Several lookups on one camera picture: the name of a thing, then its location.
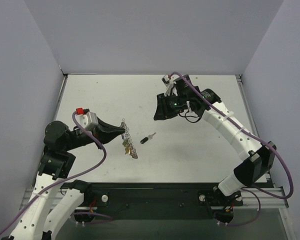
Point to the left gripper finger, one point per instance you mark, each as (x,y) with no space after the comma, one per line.
(106,137)
(108,128)

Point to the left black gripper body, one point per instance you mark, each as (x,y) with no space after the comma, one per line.
(98,132)

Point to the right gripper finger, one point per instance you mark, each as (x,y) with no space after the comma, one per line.
(161,113)
(164,102)

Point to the yellow key tag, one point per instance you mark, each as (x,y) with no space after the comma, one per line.
(127,150)

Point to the black key tag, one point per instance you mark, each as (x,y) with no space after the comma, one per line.
(147,138)

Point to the metal disc keyring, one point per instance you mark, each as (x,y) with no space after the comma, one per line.
(127,136)

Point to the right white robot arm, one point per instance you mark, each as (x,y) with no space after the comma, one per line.
(257,158)

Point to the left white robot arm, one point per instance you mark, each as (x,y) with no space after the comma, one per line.
(56,195)

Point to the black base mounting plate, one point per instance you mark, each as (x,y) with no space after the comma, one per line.
(158,201)

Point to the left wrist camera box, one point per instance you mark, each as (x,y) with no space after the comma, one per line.
(87,119)

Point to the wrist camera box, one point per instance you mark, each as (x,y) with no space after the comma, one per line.
(87,119)
(170,86)

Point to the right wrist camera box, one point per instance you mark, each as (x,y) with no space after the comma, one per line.
(170,86)

